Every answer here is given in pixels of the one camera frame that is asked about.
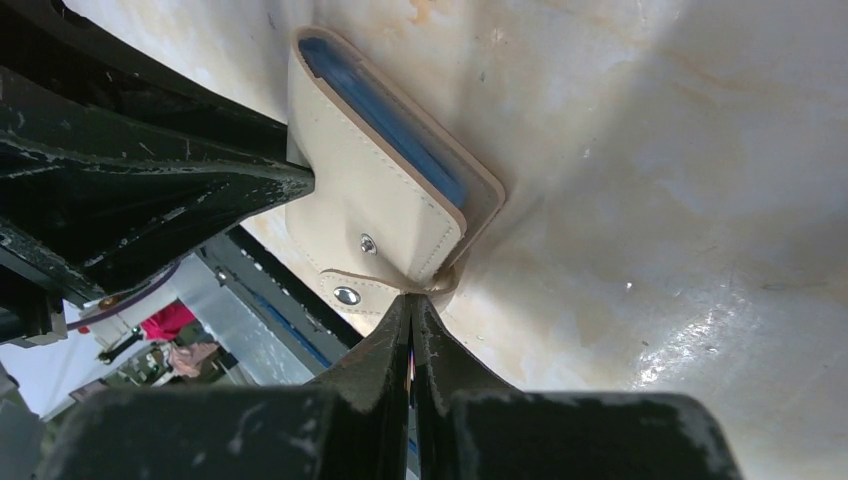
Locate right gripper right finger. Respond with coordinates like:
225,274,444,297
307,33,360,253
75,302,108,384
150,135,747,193
410,295,741,479

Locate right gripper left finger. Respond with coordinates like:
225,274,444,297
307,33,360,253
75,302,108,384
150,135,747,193
42,296,410,479

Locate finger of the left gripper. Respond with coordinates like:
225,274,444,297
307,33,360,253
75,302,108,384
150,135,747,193
1,69,315,303
1,1,287,160

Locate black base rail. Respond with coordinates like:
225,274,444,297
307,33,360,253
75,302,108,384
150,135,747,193
181,227,363,386

